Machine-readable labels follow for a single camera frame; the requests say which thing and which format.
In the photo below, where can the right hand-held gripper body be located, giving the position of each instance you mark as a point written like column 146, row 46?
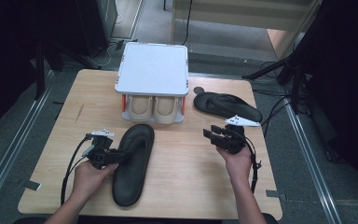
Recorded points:
column 230, row 141

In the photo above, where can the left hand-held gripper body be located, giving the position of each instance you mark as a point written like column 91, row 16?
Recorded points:
column 101, row 155

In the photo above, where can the black flip-flop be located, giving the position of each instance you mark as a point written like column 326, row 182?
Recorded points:
column 130, row 183
column 223, row 105

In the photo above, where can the cream clog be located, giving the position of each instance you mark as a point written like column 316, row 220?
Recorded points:
column 140, row 107
column 166, row 109

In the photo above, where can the white shoe rack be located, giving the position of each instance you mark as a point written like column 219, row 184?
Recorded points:
column 152, row 68

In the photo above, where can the person's right hand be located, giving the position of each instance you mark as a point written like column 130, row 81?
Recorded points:
column 237, row 166

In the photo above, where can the person's left hand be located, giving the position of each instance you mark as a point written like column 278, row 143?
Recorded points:
column 90, row 180

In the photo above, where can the round black sticker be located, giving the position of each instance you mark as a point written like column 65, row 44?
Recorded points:
column 199, row 90

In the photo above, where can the black tape strip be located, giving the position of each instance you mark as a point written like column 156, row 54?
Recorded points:
column 31, row 185
column 272, row 193

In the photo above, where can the black tripod stand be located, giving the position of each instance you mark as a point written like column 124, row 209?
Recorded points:
column 270, row 67

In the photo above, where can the black metal stand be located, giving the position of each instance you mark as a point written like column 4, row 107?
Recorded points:
column 39, row 74

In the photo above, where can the beige wooden furniture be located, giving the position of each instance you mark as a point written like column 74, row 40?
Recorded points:
column 230, row 12

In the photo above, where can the dark cabinet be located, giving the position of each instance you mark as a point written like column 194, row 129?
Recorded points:
column 96, row 25

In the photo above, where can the black curtain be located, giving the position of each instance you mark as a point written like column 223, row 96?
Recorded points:
column 348, row 77
column 6, row 46

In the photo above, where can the metal floor rail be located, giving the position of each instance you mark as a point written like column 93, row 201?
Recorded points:
column 312, row 161
column 37, row 105

